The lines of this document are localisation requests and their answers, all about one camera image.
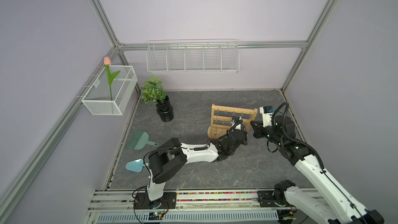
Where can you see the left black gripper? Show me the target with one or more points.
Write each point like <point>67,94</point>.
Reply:
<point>244,142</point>

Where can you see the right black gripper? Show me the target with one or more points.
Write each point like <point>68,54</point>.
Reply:
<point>257,128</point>

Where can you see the wooden jewelry display stand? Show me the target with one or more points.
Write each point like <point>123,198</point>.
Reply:
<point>222,119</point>

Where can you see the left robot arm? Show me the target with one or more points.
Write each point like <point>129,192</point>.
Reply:
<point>164,162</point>

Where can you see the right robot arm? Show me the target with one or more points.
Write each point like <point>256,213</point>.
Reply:
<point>340,207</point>

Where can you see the black plant pot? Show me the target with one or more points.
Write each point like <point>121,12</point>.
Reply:
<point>165,109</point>

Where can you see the teal dustpan brush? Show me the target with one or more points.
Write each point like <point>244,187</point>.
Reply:
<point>139,140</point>

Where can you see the green artificial potted plant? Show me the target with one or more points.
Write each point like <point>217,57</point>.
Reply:
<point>153,91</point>

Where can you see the pink artificial tulip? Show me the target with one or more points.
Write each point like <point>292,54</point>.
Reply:
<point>111,76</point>

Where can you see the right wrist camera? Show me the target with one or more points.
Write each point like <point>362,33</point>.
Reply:
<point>267,113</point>

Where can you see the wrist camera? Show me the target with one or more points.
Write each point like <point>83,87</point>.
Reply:
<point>267,113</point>
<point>236,120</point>

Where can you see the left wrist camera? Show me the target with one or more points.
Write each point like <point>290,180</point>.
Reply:
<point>236,120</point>

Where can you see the white cable duct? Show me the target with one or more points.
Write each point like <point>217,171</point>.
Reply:
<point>174,217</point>

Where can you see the white wire wall shelf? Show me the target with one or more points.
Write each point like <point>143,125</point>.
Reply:
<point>193,56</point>

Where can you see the white mesh wall basket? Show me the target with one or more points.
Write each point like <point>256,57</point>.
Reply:
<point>96,97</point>

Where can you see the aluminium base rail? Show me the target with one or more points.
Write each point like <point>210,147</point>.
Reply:
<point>187,200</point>

